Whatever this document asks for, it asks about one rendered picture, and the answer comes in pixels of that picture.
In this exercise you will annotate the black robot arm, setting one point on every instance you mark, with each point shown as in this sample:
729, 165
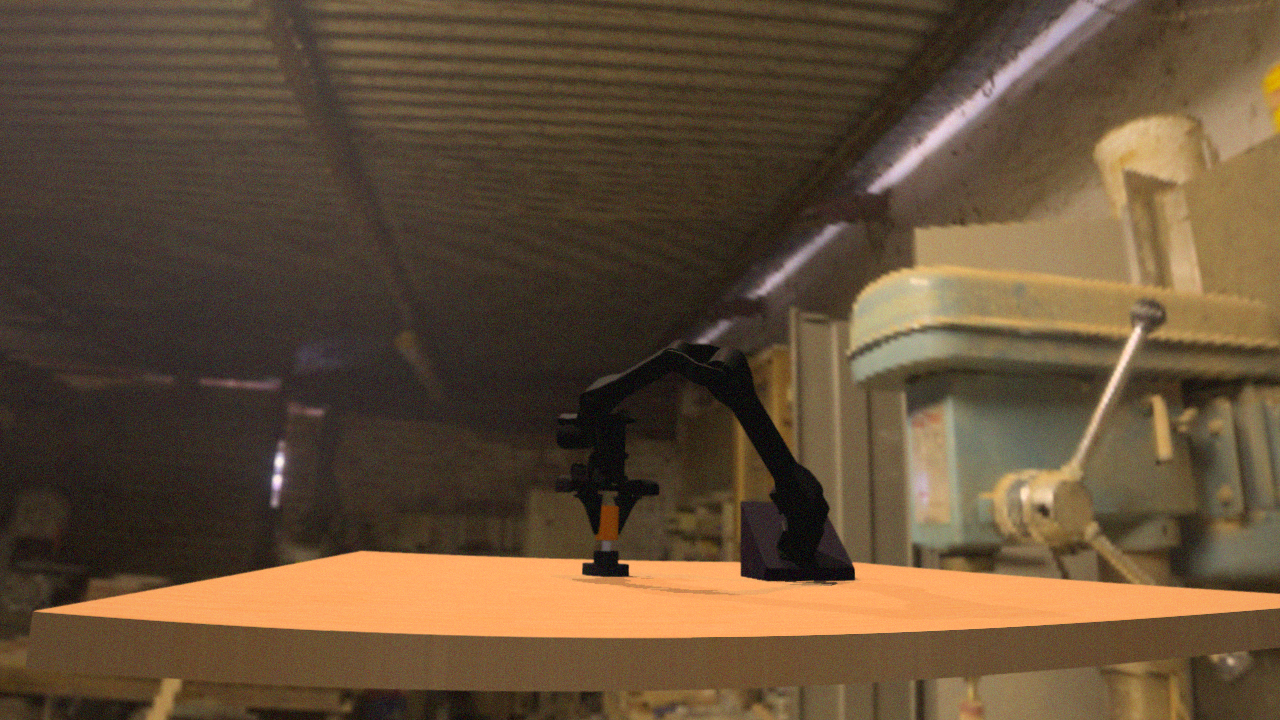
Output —
727, 375

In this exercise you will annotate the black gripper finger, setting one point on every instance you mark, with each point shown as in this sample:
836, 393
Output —
626, 504
592, 505

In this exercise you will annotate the orange knob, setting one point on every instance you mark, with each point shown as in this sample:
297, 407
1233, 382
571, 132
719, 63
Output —
608, 529

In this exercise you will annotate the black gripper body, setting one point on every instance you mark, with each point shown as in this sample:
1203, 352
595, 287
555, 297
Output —
608, 466

